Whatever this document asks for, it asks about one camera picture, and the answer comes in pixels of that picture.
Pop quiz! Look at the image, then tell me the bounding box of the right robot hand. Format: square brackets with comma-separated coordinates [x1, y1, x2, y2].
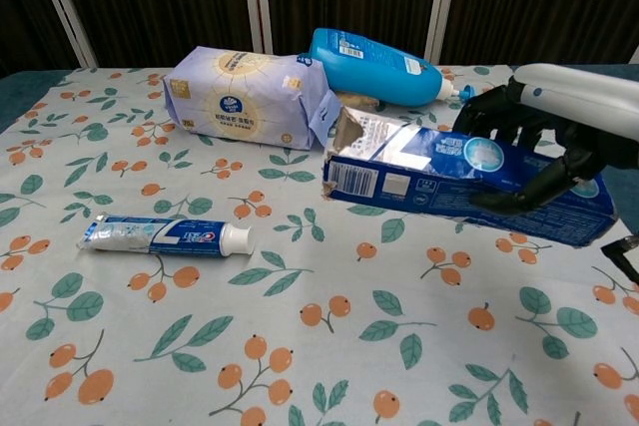
[453, 63, 639, 216]

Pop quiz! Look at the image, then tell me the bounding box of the blue toothpaste carton box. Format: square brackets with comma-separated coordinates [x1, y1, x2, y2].
[320, 106, 619, 249]

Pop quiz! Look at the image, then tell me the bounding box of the blue white toothpaste tube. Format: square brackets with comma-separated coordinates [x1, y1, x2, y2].
[76, 213, 255, 256]

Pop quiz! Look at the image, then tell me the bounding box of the blue pump bottle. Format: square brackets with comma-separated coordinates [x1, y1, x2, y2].
[308, 27, 475, 109]

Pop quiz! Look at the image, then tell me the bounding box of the purple tissue pack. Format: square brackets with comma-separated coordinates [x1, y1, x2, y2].
[163, 45, 345, 153]

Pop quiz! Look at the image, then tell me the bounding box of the floral fruit print tablecloth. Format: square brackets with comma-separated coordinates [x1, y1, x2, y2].
[0, 65, 639, 426]

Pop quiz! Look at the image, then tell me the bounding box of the black cable with angled plug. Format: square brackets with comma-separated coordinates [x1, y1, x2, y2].
[600, 233, 639, 285]

